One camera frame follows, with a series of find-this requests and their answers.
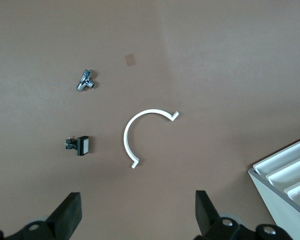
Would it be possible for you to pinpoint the chrome angle valve fitting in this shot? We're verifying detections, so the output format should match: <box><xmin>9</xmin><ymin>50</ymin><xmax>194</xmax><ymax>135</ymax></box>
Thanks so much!
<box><xmin>76</xmin><ymin>69</ymin><xmax>96</xmax><ymax>92</ymax></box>

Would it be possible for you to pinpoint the white drawer cabinet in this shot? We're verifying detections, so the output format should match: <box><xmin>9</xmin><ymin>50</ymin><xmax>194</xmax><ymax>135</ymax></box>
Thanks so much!
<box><xmin>247</xmin><ymin>134</ymin><xmax>300</xmax><ymax>240</ymax></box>

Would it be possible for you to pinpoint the brown tape patch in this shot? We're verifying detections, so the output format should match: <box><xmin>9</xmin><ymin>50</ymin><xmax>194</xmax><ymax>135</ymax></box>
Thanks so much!
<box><xmin>124</xmin><ymin>53</ymin><xmax>137</xmax><ymax>68</ymax></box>

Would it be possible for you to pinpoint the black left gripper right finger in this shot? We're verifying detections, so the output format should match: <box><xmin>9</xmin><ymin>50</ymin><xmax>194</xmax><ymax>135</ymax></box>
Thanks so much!
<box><xmin>194</xmin><ymin>190</ymin><xmax>242</xmax><ymax>240</ymax></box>

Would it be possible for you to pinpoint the white curved plastic bracket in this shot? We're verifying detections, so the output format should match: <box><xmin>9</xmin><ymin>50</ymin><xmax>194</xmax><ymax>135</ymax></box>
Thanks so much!
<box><xmin>123</xmin><ymin>108</ymin><xmax>181</xmax><ymax>170</ymax></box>

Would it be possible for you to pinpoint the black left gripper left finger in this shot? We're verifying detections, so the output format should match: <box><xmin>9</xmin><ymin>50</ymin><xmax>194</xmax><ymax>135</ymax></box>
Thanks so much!
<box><xmin>4</xmin><ymin>191</ymin><xmax>83</xmax><ymax>240</ymax></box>

